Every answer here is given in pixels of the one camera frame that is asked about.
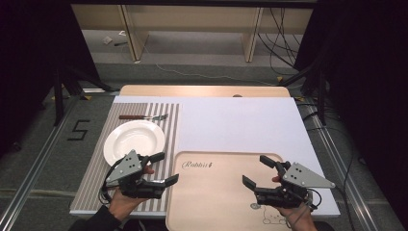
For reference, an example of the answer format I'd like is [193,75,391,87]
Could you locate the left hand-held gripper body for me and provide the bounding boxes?
[104,148,166,200]

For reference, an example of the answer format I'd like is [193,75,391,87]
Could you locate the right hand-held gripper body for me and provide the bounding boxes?
[254,162,337,210]

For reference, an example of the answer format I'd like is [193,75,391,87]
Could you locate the person's left hand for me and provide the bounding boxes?
[108,164,156,223]

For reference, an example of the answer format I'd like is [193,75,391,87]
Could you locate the person's right hand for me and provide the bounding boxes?
[271,175,319,231]

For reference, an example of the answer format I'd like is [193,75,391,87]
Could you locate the white plate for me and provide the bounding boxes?
[103,119,166,167]

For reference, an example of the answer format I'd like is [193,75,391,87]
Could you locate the striped placemat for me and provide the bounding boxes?
[70,102,182,214]

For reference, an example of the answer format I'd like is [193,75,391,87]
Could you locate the beige plastic tray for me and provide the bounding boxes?
[165,150,293,231]

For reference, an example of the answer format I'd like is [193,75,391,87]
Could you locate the black metal stand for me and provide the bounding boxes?
[281,44,329,127]
[51,62,120,127]

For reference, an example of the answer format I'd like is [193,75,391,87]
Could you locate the light wooden shelf unit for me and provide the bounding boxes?
[70,3,314,64]

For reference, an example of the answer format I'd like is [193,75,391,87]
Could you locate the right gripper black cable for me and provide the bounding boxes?
[304,188,323,212]

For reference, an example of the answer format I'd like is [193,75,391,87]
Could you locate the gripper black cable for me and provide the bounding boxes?
[98,179,114,207]
[304,188,323,212]

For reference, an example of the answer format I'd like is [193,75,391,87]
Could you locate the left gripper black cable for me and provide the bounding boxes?
[98,179,114,207]

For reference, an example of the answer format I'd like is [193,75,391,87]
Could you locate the aluminium floor rail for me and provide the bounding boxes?
[0,95,82,231]
[297,98,380,231]

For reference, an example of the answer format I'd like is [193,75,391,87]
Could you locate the fork with wooden handle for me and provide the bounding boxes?
[118,113,169,122]

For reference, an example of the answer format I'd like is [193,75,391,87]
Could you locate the thin white cable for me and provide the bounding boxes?
[140,41,278,87]

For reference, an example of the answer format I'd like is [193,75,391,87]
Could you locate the bundle of black cables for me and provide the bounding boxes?
[257,7,304,77]

